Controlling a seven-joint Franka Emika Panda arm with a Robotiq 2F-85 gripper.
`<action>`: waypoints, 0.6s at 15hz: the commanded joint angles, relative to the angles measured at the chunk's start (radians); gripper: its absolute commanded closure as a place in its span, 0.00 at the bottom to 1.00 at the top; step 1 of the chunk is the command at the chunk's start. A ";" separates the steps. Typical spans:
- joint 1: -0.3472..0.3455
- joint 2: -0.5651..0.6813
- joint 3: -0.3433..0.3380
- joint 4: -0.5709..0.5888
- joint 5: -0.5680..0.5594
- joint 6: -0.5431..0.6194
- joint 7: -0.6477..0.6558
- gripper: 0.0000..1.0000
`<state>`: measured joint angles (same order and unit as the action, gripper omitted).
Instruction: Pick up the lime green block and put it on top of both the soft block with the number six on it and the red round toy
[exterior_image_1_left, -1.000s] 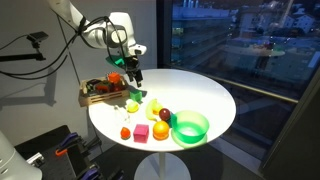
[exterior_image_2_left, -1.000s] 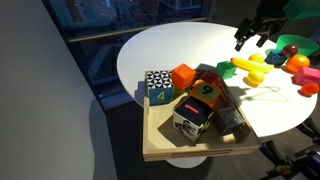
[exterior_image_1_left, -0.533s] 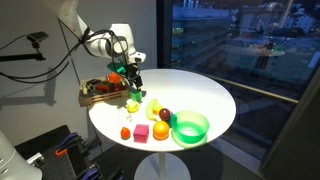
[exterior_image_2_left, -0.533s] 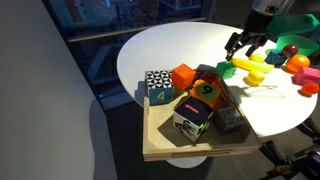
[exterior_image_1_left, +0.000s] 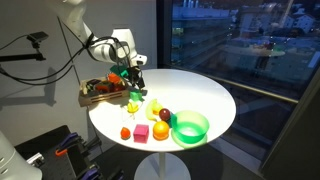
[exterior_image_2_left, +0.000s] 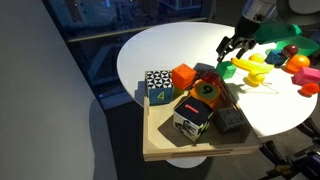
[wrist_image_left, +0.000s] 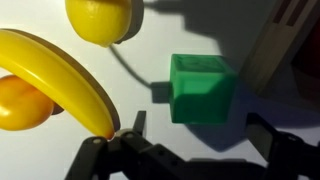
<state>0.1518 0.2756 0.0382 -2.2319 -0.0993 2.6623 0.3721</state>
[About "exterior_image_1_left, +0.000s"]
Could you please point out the silver metal bracket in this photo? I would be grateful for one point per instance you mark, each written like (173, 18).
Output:
(36, 159)

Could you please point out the black cart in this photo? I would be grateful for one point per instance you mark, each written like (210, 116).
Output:
(56, 166)

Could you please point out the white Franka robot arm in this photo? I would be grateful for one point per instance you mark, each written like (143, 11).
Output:
(106, 50)

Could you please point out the white table pedestal base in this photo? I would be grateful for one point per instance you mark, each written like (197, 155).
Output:
(162, 168)

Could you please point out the small red-orange toy strawberry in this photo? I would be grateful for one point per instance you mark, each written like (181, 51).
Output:
(125, 133)

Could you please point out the wooden crate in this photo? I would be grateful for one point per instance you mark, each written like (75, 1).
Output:
(100, 97)

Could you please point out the black toy piece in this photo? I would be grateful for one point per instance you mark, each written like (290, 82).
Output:
(91, 84)

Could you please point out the window railing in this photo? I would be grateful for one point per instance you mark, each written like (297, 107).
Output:
(240, 86)

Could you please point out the black external camera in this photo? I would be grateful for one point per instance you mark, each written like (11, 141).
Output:
(37, 36)

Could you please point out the green plastic bowl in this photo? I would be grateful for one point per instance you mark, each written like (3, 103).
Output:
(190, 128)

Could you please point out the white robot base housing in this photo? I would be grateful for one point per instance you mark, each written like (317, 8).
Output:
(13, 163)

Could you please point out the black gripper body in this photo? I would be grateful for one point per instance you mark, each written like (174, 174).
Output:
(135, 73)

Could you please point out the yellow toy banana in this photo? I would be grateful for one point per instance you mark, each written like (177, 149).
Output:
(150, 109)

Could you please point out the purple clamp with orange tip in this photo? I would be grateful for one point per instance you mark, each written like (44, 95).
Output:
(66, 142)

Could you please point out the pink cube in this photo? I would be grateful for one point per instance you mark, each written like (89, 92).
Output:
(141, 133)

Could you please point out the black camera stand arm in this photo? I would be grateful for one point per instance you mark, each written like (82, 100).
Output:
(20, 57)

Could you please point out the orange toy fruit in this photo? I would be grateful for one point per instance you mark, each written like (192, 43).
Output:
(161, 130)

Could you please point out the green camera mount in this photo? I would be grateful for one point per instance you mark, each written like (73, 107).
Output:
(119, 71)

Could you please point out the red toy pieces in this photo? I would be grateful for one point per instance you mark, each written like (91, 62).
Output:
(111, 88)

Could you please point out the dark red toy plum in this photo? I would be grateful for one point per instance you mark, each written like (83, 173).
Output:
(164, 114)

